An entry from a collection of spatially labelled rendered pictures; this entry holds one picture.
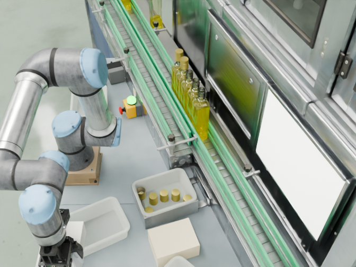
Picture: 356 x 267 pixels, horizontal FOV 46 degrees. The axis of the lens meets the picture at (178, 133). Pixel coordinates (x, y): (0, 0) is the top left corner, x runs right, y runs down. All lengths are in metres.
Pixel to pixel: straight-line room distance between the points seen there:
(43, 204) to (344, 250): 0.61
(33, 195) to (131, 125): 1.12
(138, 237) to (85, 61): 0.73
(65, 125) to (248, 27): 0.75
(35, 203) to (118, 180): 0.90
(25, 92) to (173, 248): 0.74
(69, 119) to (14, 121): 0.52
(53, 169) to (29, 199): 0.11
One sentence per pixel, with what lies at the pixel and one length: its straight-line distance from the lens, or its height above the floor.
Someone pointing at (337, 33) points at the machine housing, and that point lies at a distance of 1.12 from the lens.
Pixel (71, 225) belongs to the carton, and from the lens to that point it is 1.31.
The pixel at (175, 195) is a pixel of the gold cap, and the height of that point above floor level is 0.81.
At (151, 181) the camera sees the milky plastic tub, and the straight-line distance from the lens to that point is 1.73.
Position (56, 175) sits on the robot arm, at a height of 1.42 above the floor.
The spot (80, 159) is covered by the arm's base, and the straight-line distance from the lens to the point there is 1.75.
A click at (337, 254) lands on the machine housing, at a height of 1.67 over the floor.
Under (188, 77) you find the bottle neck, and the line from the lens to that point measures 1.70.
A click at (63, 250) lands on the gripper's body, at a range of 1.14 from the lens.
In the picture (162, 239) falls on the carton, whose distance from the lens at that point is 1.58.
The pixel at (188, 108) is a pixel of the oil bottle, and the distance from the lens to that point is 1.74.
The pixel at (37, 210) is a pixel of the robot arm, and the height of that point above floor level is 1.44.
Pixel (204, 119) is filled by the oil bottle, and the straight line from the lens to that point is 1.70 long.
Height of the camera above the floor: 2.21
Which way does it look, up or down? 47 degrees down
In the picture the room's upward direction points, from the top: straight up
